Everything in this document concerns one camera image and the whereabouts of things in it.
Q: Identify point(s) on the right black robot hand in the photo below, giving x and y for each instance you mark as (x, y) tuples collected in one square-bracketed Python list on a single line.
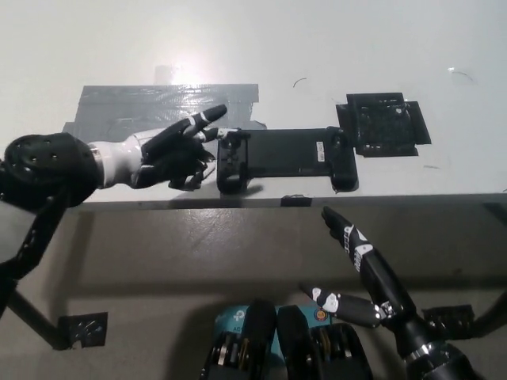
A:
[(384, 287)]

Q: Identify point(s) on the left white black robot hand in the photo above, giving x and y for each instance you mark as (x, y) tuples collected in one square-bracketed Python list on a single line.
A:
[(119, 160)]

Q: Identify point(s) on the black mobile game controller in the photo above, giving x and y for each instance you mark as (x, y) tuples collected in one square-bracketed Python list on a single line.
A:
[(285, 152)]

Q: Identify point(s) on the black table leg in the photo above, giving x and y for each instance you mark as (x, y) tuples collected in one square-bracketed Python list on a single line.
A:
[(493, 314), (33, 316)]

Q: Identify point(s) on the black tape square patch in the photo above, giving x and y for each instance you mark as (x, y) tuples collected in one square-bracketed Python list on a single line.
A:
[(382, 124)]

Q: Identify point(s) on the grey duct tape patch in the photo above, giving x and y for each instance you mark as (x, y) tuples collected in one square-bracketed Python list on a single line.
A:
[(158, 103)]

